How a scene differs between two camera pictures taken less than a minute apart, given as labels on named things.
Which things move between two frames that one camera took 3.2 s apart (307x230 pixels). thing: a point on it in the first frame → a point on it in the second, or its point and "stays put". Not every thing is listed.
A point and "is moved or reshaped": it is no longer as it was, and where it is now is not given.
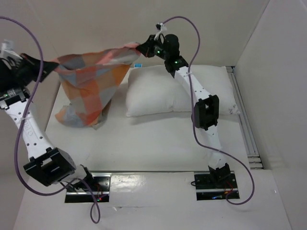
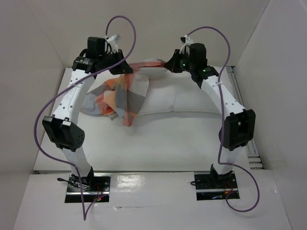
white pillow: (152, 90) stays put
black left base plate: (100, 192) stays put
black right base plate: (206, 189) stays put
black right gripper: (149, 45) → (175, 62)
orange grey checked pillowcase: (89, 80) is moved or reshaped
